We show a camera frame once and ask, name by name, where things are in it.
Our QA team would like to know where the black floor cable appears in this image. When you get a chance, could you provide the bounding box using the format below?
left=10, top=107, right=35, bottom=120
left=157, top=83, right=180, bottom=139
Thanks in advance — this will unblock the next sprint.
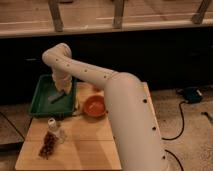
left=161, top=99, right=188, bottom=171

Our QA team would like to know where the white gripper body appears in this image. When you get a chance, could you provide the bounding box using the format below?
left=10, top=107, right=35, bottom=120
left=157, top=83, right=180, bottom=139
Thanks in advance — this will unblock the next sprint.
left=52, top=76, right=72, bottom=94

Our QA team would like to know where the blue-grey sponge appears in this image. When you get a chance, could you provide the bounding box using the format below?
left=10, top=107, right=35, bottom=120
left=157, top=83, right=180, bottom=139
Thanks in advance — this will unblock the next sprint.
left=48, top=92, right=65, bottom=103

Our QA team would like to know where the green plastic tray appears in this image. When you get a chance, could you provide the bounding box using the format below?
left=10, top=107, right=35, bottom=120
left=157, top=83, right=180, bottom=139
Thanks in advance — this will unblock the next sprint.
left=30, top=75, right=77, bottom=117

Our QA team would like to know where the red grape bunch toy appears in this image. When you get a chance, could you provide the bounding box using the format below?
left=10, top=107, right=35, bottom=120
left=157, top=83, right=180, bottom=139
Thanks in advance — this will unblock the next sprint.
left=39, top=132, right=56, bottom=159

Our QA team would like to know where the small orange fruit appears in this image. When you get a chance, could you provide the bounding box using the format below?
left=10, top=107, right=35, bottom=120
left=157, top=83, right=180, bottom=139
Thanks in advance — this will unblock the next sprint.
left=92, top=85, right=101, bottom=92

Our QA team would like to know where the clear plastic bottle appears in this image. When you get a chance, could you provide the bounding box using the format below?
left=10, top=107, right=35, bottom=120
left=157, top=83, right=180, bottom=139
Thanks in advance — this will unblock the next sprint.
left=48, top=118, right=66, bottom=143

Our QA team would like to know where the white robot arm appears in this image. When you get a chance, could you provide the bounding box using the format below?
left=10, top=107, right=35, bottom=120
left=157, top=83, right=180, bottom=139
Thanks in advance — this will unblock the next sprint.
left=42, top=43, right=170, bottom=171

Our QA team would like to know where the wooden table board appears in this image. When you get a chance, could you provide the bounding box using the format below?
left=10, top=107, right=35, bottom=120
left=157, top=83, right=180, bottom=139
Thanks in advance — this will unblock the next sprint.
left=15, top=83, right=169, bottom=171

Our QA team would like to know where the dark power adapter box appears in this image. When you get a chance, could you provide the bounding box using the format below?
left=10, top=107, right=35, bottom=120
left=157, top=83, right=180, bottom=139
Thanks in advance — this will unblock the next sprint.
left=177, top=87, right=203, bottom=104

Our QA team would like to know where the orange plastic bowl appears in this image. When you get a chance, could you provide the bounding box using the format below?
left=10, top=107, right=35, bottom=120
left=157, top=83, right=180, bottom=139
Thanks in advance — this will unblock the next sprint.
left=83, top=95, right=106, bottom=117

